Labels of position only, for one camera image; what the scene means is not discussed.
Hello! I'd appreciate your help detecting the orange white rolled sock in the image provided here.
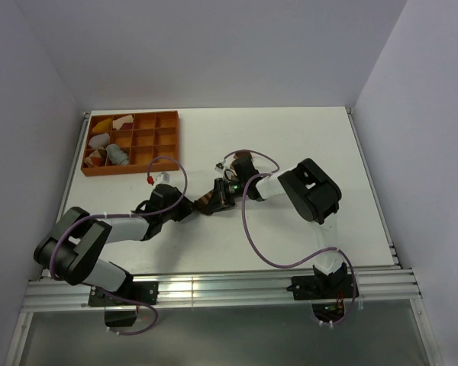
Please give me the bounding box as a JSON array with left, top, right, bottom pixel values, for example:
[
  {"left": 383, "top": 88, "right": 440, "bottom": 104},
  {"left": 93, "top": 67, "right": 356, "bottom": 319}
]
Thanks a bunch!
[{"left": 83, "top": 148, "right": 107, "bottom": 168}]

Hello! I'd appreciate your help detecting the brown striped sock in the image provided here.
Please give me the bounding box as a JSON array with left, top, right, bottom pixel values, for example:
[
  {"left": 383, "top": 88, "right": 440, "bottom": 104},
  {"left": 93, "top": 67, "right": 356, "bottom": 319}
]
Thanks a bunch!
[{"left": 194, "top": 150, "right": 253, "bottom": 216}]

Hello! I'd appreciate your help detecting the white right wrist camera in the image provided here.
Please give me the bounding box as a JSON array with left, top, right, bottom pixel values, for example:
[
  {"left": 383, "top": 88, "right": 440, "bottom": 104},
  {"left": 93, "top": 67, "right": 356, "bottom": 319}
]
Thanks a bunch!
[{"left": 214, "top": 159, "right": 229, "bottom": 174}]

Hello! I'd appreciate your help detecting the aluminium table edge rail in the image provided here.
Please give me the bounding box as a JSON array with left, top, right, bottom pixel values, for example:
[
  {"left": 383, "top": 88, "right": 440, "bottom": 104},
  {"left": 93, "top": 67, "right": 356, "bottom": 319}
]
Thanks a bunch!
[{"left": 346, "top": 108, "right": 402, "bottom": 267}]

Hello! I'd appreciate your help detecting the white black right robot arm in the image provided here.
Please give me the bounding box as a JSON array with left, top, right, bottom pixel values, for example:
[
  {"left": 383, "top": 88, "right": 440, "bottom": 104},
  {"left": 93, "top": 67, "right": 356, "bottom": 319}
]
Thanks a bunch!
[{"left": 195, "top": 151, "right": 350, "bottom": 297}]

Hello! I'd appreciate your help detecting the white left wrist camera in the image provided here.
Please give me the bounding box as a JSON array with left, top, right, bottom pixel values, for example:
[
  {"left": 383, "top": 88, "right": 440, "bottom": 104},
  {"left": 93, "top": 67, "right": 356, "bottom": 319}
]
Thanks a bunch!
[{"left": 155, "top": 172, "right": 170, "bottom": 184}]

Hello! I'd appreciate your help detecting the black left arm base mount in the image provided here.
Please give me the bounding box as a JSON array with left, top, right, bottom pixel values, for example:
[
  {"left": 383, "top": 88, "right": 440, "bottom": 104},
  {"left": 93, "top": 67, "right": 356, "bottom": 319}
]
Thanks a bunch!
[{"left": 88, "top": 281, "right": 160, "bottom": 329}]

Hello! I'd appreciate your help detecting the aluminium front frame rail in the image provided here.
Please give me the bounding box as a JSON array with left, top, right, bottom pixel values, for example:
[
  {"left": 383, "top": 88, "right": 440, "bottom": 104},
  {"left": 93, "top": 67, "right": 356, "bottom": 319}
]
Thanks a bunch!
[{"left": 21, "top": 268, "right": 422, "bottom": 313}]

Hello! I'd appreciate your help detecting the yellow rolled sock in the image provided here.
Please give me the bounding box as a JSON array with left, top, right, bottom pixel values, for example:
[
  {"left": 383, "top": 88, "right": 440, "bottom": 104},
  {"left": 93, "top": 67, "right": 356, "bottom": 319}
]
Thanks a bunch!
[{"left": 92, "top": 118, "right": 112, "bottom": 133}]

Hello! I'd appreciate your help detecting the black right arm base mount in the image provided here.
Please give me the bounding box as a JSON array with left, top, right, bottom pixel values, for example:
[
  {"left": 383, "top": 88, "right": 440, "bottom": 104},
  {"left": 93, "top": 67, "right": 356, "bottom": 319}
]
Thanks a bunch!
[{"left": 286, "top": 263, "right": 360, "bottom": 325}]

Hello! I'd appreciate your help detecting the orange wooden compartment tray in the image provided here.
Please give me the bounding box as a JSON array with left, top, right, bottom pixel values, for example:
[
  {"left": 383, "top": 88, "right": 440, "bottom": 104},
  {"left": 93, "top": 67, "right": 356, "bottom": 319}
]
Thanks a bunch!
[{"left": 80, "top": 111, "right": 179, "bottom": 177}]

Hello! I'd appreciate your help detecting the grey sock with black stripes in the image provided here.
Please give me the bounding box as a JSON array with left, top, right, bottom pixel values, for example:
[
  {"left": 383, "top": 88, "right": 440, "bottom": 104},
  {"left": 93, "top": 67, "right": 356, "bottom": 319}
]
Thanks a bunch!
[{"left": 106, "top": 143, "right": 129, "bottom": 165}]

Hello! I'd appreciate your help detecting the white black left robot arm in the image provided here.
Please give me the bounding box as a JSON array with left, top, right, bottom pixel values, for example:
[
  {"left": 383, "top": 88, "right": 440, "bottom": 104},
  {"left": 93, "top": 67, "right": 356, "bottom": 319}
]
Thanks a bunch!
[{"left": 34, "top": 184, "right": 195, "bottom": 304}]

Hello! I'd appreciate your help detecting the white maroon rolled sock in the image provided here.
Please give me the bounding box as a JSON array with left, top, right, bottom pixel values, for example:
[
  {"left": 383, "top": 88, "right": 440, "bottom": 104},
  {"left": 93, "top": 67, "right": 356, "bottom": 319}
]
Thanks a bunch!
[{"left": 112, "top": 114, "right": 134, "bottom": 130}]

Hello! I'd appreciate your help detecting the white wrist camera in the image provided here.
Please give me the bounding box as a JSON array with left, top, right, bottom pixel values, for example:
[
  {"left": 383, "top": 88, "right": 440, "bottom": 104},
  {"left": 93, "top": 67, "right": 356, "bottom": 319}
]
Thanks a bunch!
[
  {"left": 214, "top": 159, "right": 229, "bottom": 174},
  {"left": 155, "top": 172, "right": 170, "bottom": 184}
]

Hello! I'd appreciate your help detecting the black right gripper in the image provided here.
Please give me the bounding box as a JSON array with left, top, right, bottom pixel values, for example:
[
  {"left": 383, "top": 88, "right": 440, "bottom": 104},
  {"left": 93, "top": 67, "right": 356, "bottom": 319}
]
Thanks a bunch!
[{"left": 205, "top": 177, "right": 248, "bottom": 214}]

